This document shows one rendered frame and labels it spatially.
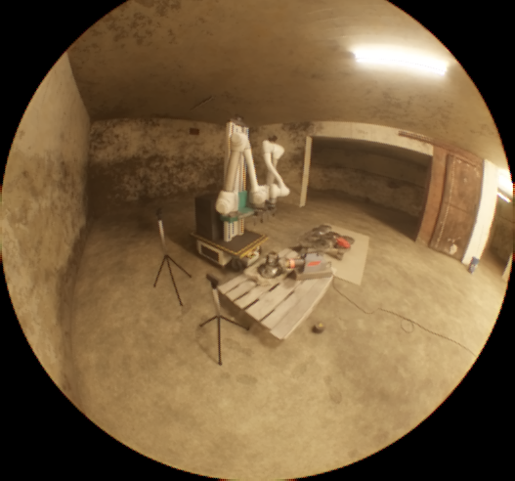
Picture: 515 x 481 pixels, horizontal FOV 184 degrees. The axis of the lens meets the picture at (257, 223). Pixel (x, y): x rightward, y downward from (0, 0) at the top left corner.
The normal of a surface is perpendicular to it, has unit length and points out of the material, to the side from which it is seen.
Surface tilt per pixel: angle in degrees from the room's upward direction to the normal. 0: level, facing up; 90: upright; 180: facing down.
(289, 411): 0
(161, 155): 90
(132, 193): 90
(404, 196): 90
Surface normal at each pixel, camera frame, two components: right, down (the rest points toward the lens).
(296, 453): 0.06, -0.94
